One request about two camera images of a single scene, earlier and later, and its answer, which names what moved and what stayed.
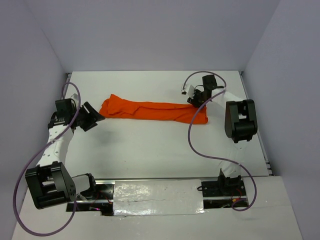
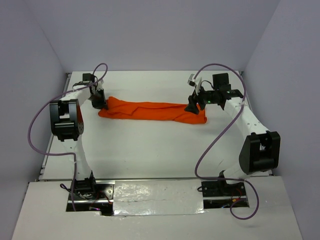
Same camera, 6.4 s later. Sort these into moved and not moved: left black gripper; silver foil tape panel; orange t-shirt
Moved: left black gripper
Not moved: orange t-shirt; silver foil tape panel
